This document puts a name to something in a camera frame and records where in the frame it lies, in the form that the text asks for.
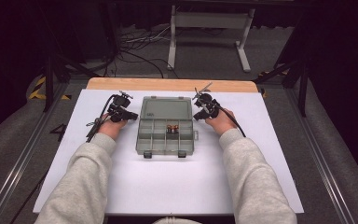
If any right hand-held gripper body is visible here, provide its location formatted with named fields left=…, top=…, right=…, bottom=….
left=192, top=81, right=222, bottom=120

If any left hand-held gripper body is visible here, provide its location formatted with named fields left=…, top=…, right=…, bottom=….
left=106, top=90, right=134, bottom=123

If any grey transparent compartment storage box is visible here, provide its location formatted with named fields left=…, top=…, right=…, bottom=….
left=135, top=95, right=200, bottom=159

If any person's left hand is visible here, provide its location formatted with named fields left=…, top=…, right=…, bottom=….
left=97, top=113, right=129, bottom=141

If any person's right hand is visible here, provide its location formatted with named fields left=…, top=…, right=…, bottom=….
left=204, top=107, right=237, bottom=137

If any black tripod stand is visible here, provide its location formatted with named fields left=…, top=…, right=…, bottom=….
left=254, top=57, right=312, bottom=119
left=41, top=50, right=102, bottom=114

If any white table cover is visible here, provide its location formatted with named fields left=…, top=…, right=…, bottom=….
left=32, top=88, right=306, bottom=216

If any yellow and black floor tape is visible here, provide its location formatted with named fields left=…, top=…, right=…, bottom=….
left=28, top=76, right=73, bottom=101

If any person's grey sweatshirt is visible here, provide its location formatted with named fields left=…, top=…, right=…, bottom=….
left=153, top=217, right=203, bottom=224

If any left hand-held gripper cable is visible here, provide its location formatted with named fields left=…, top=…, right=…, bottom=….
left=85, top=93, right=119, bottom=144

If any hand-held gripper cable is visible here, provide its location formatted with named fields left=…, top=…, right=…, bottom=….
left=213, top=104, right=247, bottom=138
left=85, top=93, right=119, bottom=144

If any right hand-held gripper cable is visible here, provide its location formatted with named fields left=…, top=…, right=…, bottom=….
left=213, top=104, right=247, bottom=138

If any bundle of floor cables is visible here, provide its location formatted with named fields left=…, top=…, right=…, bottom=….
left=105, top=24, right=181, bottom=79

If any metal stand frame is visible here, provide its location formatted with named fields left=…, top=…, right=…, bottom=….
left=167, top=0, right=296, bottom=73

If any aluminium floor rail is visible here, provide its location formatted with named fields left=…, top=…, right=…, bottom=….
left=0, top=81, right=73, bottom=224
left=283, top=87, right=358, bottom=224

